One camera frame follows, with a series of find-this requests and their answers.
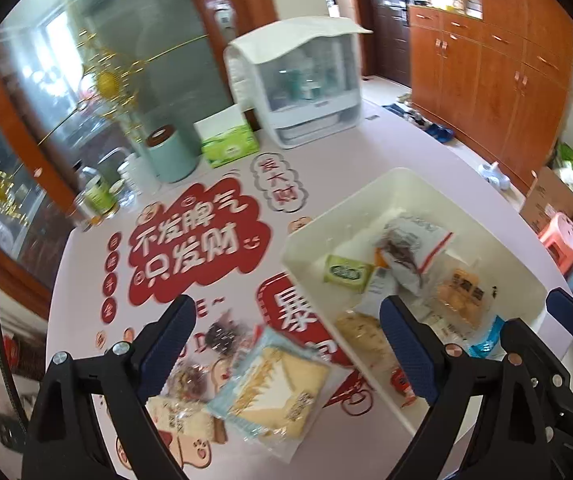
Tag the white red snack bag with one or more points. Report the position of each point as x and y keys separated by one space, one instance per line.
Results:
x=411 y=240

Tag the white plastic bin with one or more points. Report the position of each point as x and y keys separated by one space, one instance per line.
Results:
x=366 y=200

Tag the small white bottle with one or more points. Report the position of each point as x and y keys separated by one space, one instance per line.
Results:
x=129 y=175

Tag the green tissue pack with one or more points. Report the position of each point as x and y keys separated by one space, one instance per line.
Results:
x=229 y=142

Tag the round brown cake packet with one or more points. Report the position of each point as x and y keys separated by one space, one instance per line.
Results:
x=361 y=335

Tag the sandwich bread packet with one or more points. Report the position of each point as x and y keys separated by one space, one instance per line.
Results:
x=266 y=390

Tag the silver door lock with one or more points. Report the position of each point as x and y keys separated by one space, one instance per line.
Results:
x=223 y=15

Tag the cream bread packet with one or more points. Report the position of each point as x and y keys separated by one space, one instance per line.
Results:
x=181 y=420

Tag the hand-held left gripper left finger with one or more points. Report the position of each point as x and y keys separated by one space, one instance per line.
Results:
x=166 y=345

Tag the red candy packet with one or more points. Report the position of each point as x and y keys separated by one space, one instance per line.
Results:
x=401 y=385

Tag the green-labelled jar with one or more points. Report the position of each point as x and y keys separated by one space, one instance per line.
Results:
x=97 y=195

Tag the white storage cabinet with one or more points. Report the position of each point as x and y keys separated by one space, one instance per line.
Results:
x=286 y=40

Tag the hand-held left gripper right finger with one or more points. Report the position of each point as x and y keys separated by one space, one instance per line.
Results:
x=409 y=355

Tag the green snack packet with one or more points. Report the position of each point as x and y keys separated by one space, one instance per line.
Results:
x=346 y=274

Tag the mint green cylinder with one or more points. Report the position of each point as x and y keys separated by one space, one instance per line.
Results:
x=171 y=155

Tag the blue slipper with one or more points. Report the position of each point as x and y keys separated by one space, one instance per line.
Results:
x=446 y=134
x=433 y=129

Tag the white red-edged barcode packet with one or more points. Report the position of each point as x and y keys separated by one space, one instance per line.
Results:
x=379 y=287

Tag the wooden cabinet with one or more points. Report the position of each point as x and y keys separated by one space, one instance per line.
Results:
x=506 y=60

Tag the glass door with gold ornament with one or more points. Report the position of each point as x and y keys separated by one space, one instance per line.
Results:
x=91 y=35

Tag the cardboard box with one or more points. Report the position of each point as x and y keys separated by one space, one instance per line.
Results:
x=546 y=200

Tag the pink plastic stool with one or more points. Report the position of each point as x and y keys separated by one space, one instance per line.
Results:
x=561 y=235

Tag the blue snack packet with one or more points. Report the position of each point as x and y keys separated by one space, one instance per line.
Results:
x=489 y=340

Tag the orange cracker packet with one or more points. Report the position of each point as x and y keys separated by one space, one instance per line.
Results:
x=466 y=295

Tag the dark snack packet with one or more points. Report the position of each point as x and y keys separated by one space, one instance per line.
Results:
x=226 y=332

